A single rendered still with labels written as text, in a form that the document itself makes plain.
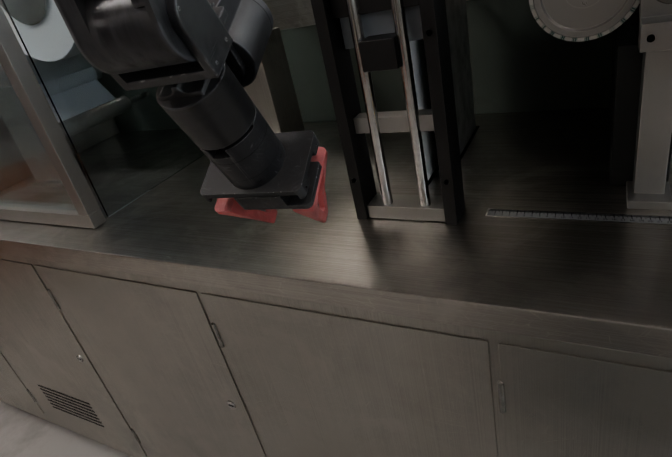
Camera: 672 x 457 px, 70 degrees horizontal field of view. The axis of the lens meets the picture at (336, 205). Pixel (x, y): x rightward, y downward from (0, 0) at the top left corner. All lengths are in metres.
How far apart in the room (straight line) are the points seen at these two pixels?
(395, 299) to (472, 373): 0.16
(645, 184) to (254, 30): 0.55
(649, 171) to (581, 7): 0.23
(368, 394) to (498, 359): 0.24
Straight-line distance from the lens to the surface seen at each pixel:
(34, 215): 1.21
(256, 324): 0.84
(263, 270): 0.71
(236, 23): 0.41
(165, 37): 0.31
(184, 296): 0.91
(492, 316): 0.58
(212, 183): 0.45
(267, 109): 1.01
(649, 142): 0.73
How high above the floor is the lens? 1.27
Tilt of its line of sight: 27 degrees down
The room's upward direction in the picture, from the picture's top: 13 degrees counter-clockwise
